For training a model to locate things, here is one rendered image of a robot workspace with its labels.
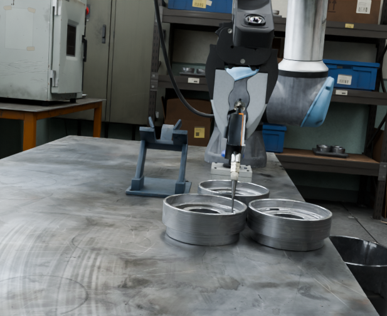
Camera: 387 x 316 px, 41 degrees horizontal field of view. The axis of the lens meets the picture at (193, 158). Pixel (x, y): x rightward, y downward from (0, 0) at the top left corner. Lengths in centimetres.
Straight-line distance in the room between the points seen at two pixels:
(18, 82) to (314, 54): 205
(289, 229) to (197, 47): 415
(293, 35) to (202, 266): 72
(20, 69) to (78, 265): 247
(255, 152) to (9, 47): 199
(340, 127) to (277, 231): 421
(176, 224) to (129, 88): 394
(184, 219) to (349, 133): 427
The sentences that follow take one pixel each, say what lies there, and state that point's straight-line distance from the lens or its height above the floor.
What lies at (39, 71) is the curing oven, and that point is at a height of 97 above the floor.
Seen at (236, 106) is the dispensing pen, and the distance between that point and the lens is 72.
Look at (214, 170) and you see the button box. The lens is 89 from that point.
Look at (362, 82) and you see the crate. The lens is 434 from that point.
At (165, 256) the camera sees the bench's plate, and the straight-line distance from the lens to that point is 58.
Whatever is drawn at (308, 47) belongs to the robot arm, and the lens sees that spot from 118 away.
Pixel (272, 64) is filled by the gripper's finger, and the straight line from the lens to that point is 70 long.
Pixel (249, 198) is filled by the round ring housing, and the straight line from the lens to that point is 73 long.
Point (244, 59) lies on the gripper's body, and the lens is 69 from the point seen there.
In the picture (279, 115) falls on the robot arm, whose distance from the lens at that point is 120.
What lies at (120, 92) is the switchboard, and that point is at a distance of 456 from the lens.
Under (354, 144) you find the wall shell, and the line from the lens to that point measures 487.
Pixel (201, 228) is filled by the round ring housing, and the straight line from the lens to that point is 61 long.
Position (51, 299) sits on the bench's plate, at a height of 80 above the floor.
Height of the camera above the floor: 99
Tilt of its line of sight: 9 degrees down
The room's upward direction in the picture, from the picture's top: 5 degrees clockwise
